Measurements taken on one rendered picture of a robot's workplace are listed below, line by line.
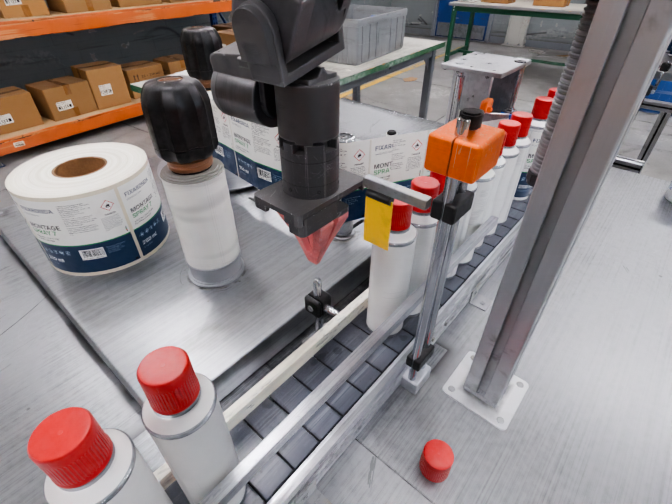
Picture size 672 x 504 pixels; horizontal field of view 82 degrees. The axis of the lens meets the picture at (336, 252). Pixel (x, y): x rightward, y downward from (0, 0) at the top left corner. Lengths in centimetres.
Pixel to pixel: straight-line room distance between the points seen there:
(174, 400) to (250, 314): 31
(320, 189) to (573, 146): 21
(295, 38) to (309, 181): 12
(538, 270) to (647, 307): 43
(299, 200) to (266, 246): 34
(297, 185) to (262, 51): 12
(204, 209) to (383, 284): 26
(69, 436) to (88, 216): 45
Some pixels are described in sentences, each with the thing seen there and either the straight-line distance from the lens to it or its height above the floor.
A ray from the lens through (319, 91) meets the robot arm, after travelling 34.
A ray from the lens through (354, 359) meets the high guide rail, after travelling 42.
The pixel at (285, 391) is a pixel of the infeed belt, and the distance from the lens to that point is 50.
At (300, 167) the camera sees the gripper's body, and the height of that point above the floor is 114.
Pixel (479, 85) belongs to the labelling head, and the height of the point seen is 111.
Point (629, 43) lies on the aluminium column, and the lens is 36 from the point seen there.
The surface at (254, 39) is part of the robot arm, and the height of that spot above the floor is 125.
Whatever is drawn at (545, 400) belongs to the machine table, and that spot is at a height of 83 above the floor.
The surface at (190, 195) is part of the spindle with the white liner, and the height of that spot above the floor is 104.
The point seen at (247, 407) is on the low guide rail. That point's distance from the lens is 46.
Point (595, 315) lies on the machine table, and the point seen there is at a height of 83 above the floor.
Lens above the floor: 130
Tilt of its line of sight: 38 degrees down
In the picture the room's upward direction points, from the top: straight up
